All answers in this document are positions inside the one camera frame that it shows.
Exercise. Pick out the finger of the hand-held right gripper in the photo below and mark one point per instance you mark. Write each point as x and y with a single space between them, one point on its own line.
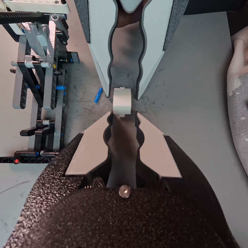
155 38
100 38

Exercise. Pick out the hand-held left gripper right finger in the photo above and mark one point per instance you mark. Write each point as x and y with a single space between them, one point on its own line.
158 153

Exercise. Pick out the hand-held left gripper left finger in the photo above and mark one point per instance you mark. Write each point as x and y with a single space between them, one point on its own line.
89 153

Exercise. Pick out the blue toy pin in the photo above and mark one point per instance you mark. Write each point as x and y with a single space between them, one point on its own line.
98 95

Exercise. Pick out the white curved toy panel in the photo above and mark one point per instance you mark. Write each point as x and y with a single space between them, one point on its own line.
122 100

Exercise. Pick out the grey black toy chassis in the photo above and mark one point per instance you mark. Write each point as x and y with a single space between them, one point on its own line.
48 87

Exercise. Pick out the grey desk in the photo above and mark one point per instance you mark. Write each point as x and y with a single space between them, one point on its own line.
193 96

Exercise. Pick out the person's right hand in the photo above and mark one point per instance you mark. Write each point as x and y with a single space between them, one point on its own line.
127 20

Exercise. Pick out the person's grey printed sweatshirt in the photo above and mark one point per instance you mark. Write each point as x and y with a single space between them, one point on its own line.
238 106

